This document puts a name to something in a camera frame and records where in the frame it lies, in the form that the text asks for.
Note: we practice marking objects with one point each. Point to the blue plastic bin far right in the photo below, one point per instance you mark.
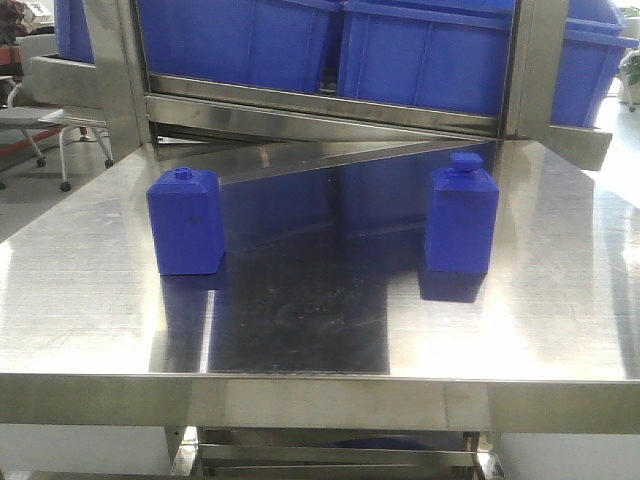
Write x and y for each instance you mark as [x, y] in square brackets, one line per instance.
[593, 48]

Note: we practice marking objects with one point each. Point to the grey office chair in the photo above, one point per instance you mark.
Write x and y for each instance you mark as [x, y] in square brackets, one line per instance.
[27, 118]

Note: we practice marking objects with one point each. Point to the blue plastic bin far left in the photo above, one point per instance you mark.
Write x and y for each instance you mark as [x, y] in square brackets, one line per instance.
[71, 30]

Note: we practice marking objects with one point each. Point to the blue bottle part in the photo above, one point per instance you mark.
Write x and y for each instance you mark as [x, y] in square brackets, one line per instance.
[461, 216]
[186, 219]

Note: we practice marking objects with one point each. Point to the potted green plant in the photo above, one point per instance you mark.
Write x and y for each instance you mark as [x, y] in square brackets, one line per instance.
[629, 68]

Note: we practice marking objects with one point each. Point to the blue plastic bin centre-right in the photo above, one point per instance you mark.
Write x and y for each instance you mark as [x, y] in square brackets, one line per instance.
[442, 55]

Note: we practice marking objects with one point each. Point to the stainless steel shelf rack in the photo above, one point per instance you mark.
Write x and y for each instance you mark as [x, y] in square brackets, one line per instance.
[117, 92]

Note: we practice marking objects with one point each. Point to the blue plastic bin centre-left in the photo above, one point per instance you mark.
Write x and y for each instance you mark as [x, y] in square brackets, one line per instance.
[271, 44]

